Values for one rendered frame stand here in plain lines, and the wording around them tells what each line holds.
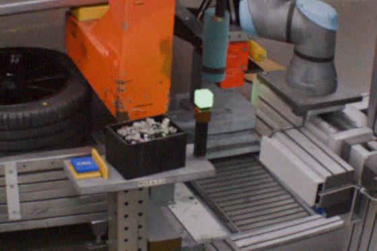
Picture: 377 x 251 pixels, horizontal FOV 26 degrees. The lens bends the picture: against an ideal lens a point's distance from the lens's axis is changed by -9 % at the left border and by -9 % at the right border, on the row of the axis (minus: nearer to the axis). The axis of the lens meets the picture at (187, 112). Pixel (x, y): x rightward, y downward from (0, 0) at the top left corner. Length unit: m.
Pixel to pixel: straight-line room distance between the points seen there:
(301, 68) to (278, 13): 0.16
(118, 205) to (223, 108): 1.05
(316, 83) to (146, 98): 0.65
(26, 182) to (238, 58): 0.99
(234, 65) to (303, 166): 1.24
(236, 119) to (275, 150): 1.31
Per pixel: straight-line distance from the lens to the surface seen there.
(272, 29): 2.18
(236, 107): 3.51
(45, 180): 2.74
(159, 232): 2.83
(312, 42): 2.16
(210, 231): 2.95
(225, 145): 3.39
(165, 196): 3.09
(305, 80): 2.20
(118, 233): 2.61
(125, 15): 2.50
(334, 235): 2.74
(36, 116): 2.76
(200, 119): 2.55
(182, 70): 4.42
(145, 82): 2.61
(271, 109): 2.34
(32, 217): 2.80
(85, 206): 2.84
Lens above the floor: 1.67
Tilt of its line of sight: 25 degrees down
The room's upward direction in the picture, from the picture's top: 4 degrees clockwise
